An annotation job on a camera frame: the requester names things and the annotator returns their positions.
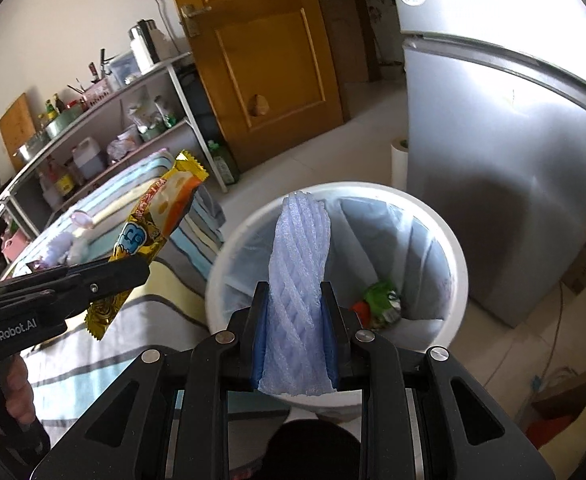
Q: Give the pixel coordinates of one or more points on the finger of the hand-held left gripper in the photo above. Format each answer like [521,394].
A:
[48,271]
[113,277]

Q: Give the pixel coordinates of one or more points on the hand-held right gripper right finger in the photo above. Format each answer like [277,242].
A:
[330,332]

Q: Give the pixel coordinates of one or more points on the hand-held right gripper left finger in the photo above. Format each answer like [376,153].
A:
[260,332]

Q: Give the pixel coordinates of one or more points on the pale blue foam net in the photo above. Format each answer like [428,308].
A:
[298,280]

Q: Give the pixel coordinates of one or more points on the yellow snack wrapper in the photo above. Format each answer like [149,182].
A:
[169,195]

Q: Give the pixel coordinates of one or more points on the white round trash bin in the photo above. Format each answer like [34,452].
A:
[440,240]

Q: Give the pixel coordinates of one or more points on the person's left hand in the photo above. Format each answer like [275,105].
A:
[19,390]

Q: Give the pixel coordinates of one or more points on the pale lavender crumpled item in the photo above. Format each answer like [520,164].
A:
[55,250]

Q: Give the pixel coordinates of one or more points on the red crumpled wrapper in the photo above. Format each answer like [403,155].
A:
[360,309]

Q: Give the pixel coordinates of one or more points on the green crumpled wrapper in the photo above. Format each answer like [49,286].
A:
[380,297]

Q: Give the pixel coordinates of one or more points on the pink clear wrapper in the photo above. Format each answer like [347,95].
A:
[82,219]

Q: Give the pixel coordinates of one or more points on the striped tablecloth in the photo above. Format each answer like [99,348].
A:
[173,305]

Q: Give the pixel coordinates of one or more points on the yellow oil bottle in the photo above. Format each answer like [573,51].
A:
[64,182]

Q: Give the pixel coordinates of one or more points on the translucent bin liner bag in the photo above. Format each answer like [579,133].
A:
[413,255]

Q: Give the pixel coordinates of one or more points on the white plastic jug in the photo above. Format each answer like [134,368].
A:
[89,161]

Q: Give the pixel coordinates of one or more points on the steel bowl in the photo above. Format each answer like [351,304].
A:
[30,149]

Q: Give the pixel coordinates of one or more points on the clear plastic bag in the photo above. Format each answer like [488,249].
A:
[121,149]

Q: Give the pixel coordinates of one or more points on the wooden cutting board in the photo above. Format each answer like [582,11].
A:
[17,127]

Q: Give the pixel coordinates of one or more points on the steel basin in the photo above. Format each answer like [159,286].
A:
[68,122]

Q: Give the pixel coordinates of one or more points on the large green plastic bottle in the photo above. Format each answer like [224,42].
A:
[225,165]

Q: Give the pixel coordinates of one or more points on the small green glass bottle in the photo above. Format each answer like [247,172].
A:
[170,120]

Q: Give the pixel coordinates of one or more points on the white paper roll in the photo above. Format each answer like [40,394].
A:
[399,166]

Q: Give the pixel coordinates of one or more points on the pink slotted basket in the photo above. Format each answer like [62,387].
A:
[98,92]

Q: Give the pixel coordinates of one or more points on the black appliance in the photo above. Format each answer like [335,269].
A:
[193,110]

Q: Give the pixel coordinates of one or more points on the metal kitchen shelf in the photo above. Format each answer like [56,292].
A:
[148,73]

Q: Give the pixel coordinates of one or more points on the clear plastic storage box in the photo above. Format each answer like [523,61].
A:
[123,70]

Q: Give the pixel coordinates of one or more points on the steel kettle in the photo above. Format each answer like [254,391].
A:
[142,45]

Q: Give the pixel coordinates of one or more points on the silver refrigerator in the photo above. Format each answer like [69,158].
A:
[498,135]

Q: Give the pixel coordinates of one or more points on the wooden door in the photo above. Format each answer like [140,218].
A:
[273,60]

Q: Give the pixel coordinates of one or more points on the wooden door frame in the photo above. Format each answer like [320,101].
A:
[345,20]

